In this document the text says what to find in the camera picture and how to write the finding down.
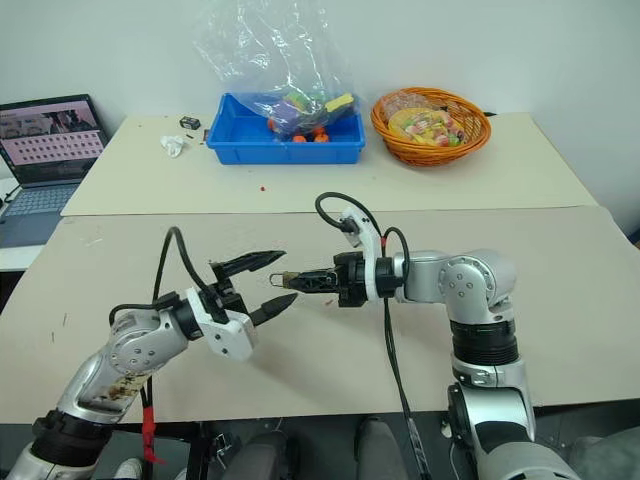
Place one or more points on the purple toy piece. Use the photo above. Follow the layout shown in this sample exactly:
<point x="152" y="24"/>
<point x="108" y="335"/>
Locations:
<point x="290" y="112"/>

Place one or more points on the orange toy piece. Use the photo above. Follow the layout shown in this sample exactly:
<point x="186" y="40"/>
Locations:
<point x="320" y="135"/>
<point x="299" y="138"/>

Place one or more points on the crumpled white paper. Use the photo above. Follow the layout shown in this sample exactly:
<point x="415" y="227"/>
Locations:
<point x="173" y="145"/>

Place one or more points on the yellow plate of candy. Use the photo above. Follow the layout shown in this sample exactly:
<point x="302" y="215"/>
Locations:
<point x="425" y="127"/>

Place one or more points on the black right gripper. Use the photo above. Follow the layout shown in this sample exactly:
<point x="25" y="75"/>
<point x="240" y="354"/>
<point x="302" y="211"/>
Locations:
<point x="352" y="280"/>

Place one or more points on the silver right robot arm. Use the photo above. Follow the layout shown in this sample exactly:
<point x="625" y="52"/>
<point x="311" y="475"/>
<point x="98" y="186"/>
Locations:
<point x="475" y="282"/>

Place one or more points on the open grey laptop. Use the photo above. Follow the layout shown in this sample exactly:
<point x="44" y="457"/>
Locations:
<point x="45" y="140"/>

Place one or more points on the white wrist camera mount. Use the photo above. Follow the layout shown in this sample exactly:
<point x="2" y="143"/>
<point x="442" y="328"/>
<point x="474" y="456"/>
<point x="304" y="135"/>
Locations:
<point x="370" y="241"/>
<point x="231" y="339"/>

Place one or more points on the dark rounded shape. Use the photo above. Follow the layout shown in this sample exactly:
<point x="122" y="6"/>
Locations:
<point x="381" y="450"/>
<point x="267" y="457"/>

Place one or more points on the green toy piece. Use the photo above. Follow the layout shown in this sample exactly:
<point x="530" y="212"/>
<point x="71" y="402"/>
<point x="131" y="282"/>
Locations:
<point x="295" y="96"/>

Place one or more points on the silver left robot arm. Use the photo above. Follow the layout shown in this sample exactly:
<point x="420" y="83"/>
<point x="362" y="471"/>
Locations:
<point x="125" y="352"/>

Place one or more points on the white shoe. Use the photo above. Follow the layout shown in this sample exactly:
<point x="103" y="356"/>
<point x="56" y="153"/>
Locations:
<point x="130" y="469"/>

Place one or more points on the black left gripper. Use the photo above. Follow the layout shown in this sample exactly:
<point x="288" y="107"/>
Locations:
<point x="226" y="299"/>

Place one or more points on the yellow toy block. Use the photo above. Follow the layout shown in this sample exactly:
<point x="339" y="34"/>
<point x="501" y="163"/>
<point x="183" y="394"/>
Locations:
<point x="339" y="102"/>

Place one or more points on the brass padlock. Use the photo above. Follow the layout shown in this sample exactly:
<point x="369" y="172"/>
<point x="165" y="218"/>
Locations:
<point x="289" y="280"/>

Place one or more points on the red tape strip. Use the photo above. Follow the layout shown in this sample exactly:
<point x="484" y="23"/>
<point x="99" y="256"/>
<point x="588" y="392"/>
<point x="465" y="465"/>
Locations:
<point x="149" y="430"/>

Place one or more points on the small black box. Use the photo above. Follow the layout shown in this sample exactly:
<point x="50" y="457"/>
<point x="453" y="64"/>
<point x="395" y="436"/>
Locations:
<point x="190" y="121"/>

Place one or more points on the clear plastic bag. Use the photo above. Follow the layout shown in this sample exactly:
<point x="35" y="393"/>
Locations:
<point x="260" y="55"/>

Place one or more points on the black metal stand frame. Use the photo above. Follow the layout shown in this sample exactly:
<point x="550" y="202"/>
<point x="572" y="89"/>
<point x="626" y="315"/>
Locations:
<point x="210" y="450"/>

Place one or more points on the orange woven basket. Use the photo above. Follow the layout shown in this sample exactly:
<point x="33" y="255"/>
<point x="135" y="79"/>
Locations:
<point x="430" y="152"/>

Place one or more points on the blue plastic bin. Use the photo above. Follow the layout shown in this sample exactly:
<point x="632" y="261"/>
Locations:
<point x="240" y="145"/>

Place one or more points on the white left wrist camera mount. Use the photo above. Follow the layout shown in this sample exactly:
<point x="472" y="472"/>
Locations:
<point x="231" y="339"/>

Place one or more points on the clear wrapped food package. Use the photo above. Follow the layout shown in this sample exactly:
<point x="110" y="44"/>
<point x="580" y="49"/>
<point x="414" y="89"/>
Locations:
<point x="405" y="101"/>

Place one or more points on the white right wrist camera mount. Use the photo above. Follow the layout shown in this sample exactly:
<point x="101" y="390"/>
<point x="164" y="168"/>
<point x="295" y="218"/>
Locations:
<point x="370" y="241"/>

